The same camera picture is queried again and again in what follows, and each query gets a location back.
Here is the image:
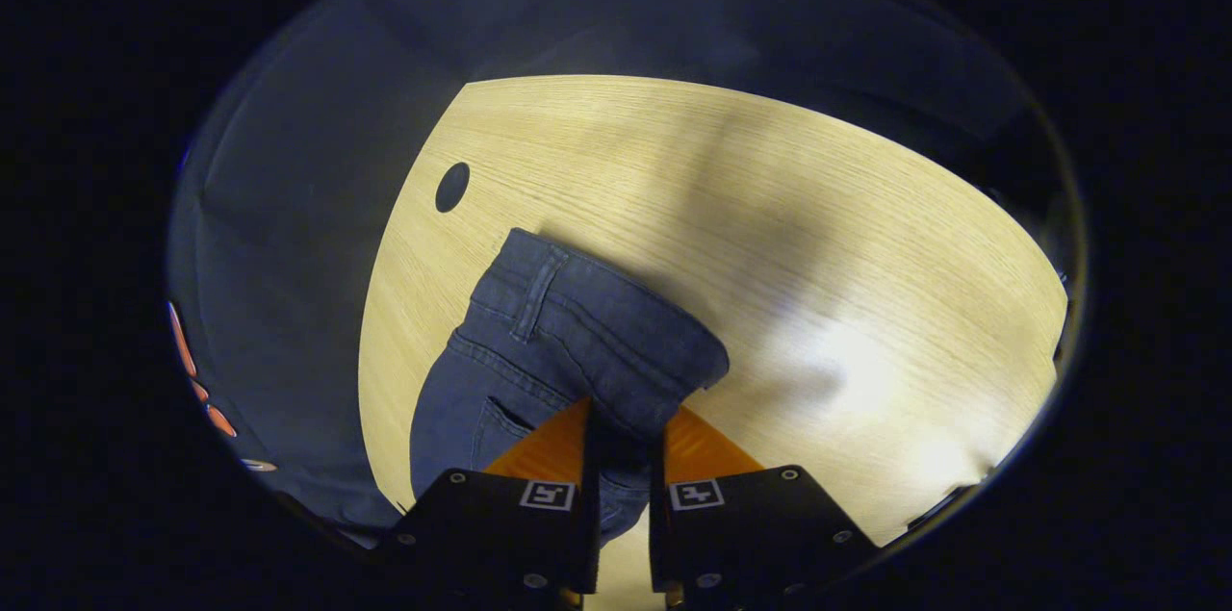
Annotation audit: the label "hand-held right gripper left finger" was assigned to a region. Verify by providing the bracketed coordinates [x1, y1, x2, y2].
[378, 397, 604, 611]

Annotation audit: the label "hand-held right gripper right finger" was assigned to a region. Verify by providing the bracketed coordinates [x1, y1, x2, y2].
[648, 404, 882, 611]

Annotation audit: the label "dark denim jeans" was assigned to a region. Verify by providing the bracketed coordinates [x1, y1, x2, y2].
[409, 226, 731, 549]

